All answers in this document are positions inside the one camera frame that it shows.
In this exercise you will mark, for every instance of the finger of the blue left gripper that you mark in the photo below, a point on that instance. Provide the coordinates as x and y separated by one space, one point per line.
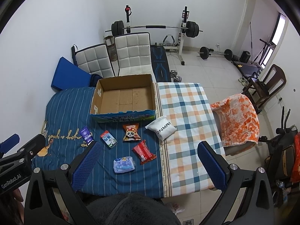
9 143

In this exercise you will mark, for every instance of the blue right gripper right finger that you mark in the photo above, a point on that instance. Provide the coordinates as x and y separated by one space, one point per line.
214 164

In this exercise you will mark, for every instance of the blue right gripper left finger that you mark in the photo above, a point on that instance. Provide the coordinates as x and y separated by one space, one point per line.
83 165

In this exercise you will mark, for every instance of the purple toothpaste tube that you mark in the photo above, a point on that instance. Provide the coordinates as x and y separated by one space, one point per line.
86 135

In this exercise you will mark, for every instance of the blue tissue pack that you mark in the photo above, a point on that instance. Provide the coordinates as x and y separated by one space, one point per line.
123 165

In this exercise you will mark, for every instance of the pure milk carton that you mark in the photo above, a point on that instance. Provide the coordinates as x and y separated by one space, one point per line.
109 139

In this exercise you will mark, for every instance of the orange panda snack bag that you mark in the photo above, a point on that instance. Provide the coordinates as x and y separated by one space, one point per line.
131 132

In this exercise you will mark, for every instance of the red snack packet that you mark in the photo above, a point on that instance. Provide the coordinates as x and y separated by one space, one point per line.
143 152

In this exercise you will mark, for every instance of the white small pillow pack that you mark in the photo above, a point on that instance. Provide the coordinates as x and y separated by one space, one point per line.
162 127

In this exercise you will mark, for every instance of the cardboard box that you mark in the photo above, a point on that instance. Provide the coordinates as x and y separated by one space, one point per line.
124 98

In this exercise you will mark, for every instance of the black exercise bike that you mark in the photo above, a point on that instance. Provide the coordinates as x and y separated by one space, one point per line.
281 159

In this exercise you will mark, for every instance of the plaid checkered bedsheet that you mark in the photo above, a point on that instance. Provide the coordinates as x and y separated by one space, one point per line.
186 107

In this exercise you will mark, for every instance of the dark wooden chair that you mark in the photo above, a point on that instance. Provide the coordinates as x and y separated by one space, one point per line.
259 91

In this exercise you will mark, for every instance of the blue foam mat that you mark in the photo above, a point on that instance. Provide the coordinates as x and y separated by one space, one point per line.
67 76

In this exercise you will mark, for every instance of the dark blue cloth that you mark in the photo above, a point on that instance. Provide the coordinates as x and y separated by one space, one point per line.
94 80

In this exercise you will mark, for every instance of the chrome dumbbells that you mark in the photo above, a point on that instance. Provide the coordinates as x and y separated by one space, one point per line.
174 76

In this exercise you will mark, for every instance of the black treadmill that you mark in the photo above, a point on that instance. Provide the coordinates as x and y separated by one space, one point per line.
258 64

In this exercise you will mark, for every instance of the left white padded chair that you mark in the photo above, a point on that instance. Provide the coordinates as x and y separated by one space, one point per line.
93 60

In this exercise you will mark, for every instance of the white padded chair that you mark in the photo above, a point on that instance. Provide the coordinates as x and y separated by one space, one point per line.
134 54
93 60

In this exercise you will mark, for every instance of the floor barbell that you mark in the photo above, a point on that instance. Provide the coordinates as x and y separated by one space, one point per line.
205 53

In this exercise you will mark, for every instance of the black blue yoga mat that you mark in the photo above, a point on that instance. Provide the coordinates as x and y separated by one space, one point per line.
159 63

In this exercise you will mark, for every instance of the right white padded chair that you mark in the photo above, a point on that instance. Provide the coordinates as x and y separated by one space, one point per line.
134 54

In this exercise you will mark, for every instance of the white weight bench rack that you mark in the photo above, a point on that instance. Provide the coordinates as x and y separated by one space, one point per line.
178 48

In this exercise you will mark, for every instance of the barbell on rack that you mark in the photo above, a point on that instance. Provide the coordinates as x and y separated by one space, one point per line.
191 30

